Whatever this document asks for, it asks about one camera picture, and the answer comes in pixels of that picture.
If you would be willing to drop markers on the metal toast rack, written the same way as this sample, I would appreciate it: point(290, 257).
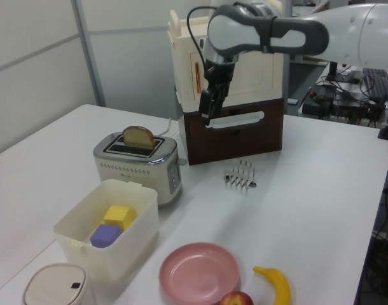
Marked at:
point(240, 178)

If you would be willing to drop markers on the purple cube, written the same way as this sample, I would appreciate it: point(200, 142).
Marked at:
point(105, 235)

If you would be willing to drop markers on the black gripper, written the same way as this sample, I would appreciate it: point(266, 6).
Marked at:
point(220, 73)

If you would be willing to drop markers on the pink plate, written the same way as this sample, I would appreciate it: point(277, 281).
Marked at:
point(198, 273)

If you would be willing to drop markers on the brown bread slice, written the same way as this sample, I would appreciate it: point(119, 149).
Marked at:
point(138, 137)

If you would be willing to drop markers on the white plastic storage bin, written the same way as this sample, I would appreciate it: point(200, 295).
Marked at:
point(124, 251)

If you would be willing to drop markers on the black monitor stand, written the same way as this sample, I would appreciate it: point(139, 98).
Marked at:
point(335, 74)

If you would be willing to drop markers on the black keyboard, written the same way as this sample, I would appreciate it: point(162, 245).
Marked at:
point(378, 81)

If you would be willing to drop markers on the cream white cabinet box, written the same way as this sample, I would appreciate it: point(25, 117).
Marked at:
point(254, 73)

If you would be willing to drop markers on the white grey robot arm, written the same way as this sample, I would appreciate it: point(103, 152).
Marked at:
point(356, 31)

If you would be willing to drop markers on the white lidded trash can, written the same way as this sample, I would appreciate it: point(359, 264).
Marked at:
point(54, 286)

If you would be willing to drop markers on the red apple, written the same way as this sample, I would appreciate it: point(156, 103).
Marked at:
point(237, 299)

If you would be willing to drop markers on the yellow banana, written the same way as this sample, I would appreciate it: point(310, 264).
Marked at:
point(281, 286)

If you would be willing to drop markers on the chrome cream toaster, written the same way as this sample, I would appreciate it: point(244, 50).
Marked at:
point(133, 178)

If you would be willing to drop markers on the yellow cube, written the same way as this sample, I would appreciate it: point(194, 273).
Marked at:
point(116, 213)

